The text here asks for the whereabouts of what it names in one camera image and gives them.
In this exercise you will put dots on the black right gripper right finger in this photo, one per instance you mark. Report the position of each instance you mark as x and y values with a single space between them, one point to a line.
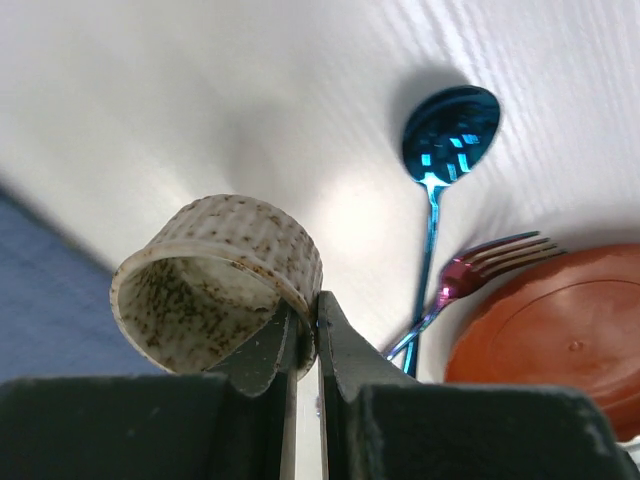
379 423

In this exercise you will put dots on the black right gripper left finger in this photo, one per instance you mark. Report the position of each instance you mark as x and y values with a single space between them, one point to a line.
236 421

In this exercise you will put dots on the speckled ceramic cup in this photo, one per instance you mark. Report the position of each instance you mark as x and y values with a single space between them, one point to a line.
212 278

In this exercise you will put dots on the blue cloth placemat gold print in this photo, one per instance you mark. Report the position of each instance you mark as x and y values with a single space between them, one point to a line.
55 314

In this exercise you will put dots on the orange plastic plate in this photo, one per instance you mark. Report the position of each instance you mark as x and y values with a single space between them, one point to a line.
573 321

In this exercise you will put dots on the iridescent purple fork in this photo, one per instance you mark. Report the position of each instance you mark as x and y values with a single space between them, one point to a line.
473 269

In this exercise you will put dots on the blue metal spoon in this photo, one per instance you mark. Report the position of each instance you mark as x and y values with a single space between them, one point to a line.
443 139

